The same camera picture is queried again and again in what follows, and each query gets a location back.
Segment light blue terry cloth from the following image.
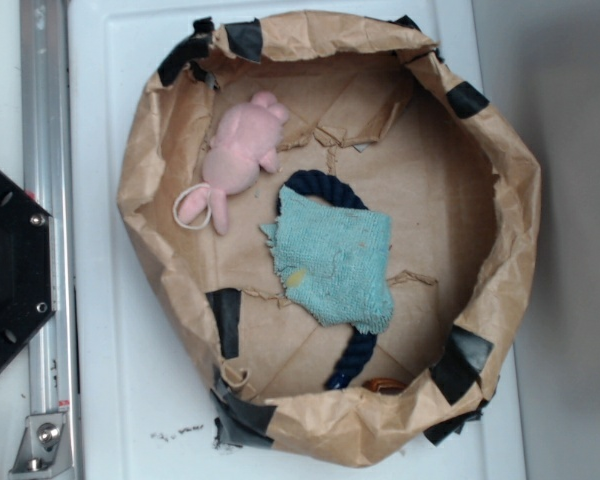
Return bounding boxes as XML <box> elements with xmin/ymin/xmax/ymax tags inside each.
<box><xmin>261</xmin><ymin>186</ymin><xmax>394</xmax><ymax>334</ymax></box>

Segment white elastic loop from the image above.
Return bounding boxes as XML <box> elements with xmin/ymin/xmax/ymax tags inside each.
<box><xmin>172</xmin><ymin>182</ymin><xmax>212</xmax><ymax>231</ymax></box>

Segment pink plush toy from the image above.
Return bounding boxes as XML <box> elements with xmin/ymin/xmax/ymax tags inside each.
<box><xmin>180</xmin><ymin>91</ymin><xmax>289</xmax><ymax>235</ymax></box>

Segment brown paper bag bin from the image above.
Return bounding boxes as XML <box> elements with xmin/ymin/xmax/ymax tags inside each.
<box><xmin>117</xmin><ymin>11</ymin><xmax>541</xmax><ymax>467</ymax></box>

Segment small brown object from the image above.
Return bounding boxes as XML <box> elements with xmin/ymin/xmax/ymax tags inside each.
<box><xmin>363</xmin><ymin>378</ymin><xmax>407</xmax><ymax>395</ymax></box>

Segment white tray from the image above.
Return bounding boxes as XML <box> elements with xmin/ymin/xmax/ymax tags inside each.
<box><xmin>68</xmin><ymin>1</ymin><xmax>526</xmax><ymax>479</ymax></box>

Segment dark blue rope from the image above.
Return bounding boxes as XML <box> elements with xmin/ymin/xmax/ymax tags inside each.
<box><xmin>277</xmin><ymin>169</ymin><xmax>379</xmax><ymax>392</ymax></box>

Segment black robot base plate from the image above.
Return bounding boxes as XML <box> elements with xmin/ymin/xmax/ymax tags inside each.
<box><xmin>0</xmin><ymin>171</ymin><xmax>54</xmax><ymax>373</ymax></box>

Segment aluminium extrusion rail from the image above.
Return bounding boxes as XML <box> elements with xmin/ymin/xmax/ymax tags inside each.
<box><xmin>19</xmin><ymin>1</ymin><xmax>84</xmax><ymax>479</ymax></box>

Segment metal corner bracket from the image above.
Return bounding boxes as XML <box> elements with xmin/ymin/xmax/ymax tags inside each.
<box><xmin>8</xmin><ymin>412</ymin><xmax>73</xmax><ymax>479</ymax></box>

